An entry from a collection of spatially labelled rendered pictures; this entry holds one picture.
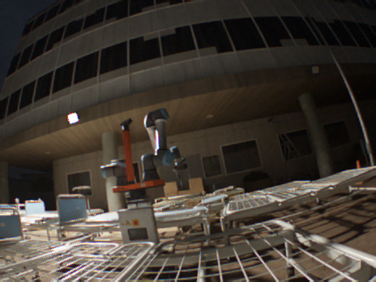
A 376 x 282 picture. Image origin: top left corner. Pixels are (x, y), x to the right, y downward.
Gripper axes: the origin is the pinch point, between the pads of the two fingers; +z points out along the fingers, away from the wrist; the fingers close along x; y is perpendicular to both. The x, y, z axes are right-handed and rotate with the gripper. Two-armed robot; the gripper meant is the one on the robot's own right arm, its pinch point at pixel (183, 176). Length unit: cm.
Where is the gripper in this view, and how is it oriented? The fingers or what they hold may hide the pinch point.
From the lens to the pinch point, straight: 195.5
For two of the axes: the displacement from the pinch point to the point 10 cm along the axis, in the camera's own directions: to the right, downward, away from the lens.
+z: 3.0, 9.4, 1.6
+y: -5.2, 3.0, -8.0
